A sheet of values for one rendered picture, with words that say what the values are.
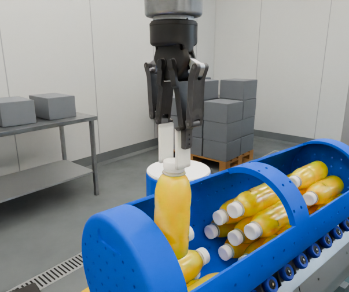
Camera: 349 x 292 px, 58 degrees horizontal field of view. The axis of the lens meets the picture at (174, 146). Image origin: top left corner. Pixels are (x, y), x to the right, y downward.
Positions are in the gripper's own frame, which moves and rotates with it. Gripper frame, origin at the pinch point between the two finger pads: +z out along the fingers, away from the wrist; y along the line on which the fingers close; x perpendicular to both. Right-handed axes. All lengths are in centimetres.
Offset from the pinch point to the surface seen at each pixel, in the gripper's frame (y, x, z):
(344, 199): -9, -56, 24
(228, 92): 250, -314, 35
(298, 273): -6, -40, 43
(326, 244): -6, -55, 40
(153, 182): 57, -37, 35
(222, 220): 8.7, -24.1, 26.9
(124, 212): 6.1, 7.0, 12.7
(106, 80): 366, -188, 17
